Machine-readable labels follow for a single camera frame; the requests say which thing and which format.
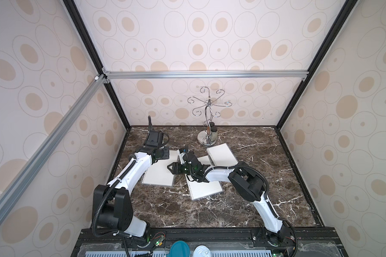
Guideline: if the spiral notebook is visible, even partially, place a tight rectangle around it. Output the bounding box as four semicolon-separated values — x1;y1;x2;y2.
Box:
207;143;238;167
185;175;223;200
142;151;178;187

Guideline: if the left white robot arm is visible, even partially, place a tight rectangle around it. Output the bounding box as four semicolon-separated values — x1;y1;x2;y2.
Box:
91;146;169;242

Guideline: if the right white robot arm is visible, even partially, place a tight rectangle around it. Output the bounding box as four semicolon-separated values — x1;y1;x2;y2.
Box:
167;153;297;247

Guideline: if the chrome hook stand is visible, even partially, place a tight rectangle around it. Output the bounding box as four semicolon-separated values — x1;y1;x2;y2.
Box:
187;86;233;147

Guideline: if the green spice bottle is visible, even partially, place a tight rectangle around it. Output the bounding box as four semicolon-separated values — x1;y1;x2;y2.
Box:
211;126;218;141

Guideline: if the white round lid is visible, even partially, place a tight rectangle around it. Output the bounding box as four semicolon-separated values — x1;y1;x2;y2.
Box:
193;245;211;257

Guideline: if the brown spice bottle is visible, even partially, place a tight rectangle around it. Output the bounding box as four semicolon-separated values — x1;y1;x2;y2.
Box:
207;122;214;141

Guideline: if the left diagonal aluminium rail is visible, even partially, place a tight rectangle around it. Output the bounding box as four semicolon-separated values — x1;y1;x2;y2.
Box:
0;74;107;225

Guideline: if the teal round lid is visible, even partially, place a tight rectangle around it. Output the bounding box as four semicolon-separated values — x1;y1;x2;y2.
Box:
167;241;190;257

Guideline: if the horizontal aluminium rail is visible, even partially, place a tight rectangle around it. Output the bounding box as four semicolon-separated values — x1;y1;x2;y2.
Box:
105;70;309;79

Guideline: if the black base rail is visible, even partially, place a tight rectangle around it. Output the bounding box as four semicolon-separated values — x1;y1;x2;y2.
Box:
71;227;348;257

